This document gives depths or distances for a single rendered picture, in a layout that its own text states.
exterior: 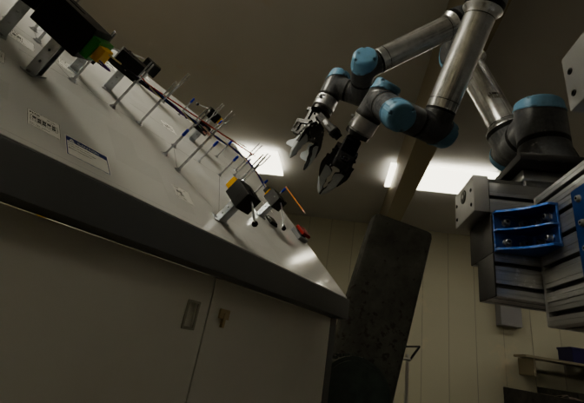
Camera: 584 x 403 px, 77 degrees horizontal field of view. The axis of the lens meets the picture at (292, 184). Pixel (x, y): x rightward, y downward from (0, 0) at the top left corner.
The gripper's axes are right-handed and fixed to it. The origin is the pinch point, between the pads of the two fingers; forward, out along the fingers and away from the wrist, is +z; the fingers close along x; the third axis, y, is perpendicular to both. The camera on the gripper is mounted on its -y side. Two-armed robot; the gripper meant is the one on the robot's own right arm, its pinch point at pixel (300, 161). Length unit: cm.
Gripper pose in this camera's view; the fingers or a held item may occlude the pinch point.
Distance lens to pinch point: 118.0
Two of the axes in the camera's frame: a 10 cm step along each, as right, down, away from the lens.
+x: -5.4, -4.4, -7.2
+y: -7.1, -2.2, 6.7
